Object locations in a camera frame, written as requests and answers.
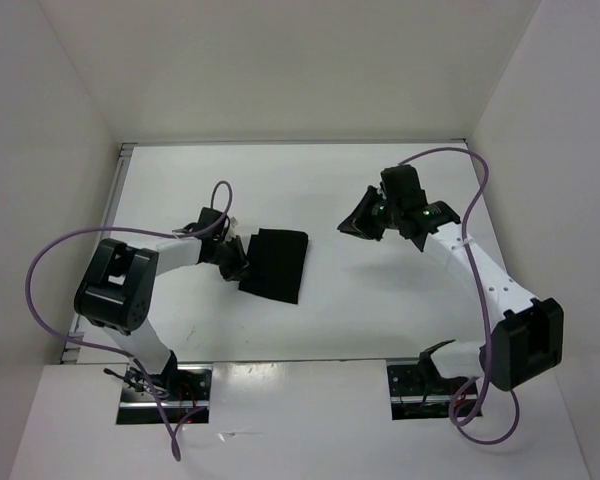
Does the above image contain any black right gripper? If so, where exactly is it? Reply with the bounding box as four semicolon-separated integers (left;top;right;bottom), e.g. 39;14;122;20
338;185;402;241

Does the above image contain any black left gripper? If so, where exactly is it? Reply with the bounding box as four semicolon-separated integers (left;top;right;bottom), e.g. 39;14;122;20
207;234;258;281

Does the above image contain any black skirt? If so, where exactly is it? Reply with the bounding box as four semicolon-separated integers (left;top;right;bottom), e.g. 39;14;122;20
239;229;309;305

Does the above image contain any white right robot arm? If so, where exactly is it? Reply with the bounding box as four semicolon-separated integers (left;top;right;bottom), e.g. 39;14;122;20
338;165;564;393

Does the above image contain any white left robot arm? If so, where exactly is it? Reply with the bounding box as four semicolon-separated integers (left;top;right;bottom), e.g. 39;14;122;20
74;207;249;400

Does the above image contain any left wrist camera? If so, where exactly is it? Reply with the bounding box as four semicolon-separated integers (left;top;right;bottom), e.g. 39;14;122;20
172;222;209;238

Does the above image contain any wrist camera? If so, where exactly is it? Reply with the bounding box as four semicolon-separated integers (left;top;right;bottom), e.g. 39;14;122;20
422;201;461;230
172;222;209;238

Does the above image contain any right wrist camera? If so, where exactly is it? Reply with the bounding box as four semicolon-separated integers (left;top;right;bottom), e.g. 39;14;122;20
422;201;461;230

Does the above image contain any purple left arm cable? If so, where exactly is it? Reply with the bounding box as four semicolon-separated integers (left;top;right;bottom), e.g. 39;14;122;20
24;179;234;462

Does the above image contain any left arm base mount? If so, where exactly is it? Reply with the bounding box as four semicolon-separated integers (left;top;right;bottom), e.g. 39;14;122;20
105;364;213;426

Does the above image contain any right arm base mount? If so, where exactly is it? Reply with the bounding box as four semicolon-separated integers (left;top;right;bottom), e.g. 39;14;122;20
386;361;467;421

